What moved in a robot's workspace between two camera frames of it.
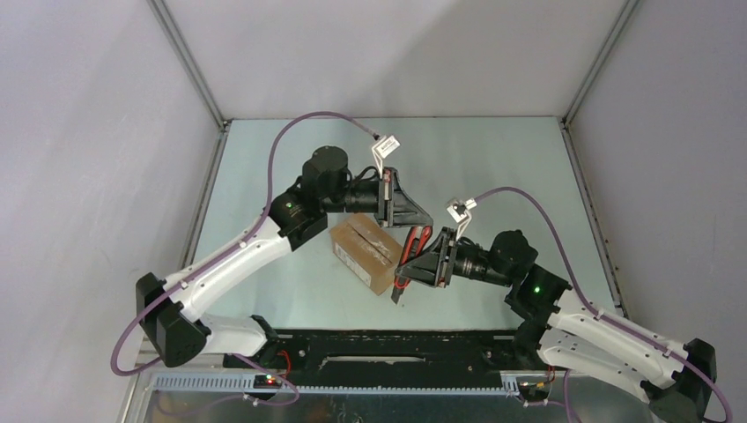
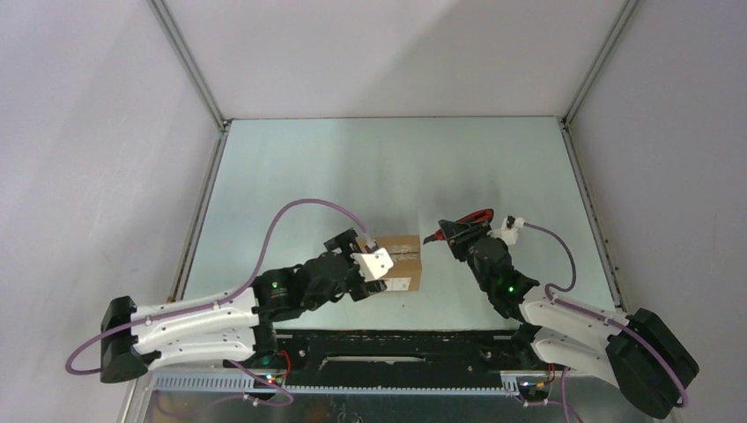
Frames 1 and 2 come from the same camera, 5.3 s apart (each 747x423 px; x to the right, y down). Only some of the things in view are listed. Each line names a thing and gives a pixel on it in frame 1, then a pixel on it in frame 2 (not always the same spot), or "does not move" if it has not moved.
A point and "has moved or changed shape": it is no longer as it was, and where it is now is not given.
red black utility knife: x=417 y=241 -> x=485 y=215
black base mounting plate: x=344 y=359 does not move
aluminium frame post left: x=170 y=25 does not move
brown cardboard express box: x=368 y=249 has moved or changed shape
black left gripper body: x=385 y=193 -> x=354 y=283
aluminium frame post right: x=628 y=9 does not move
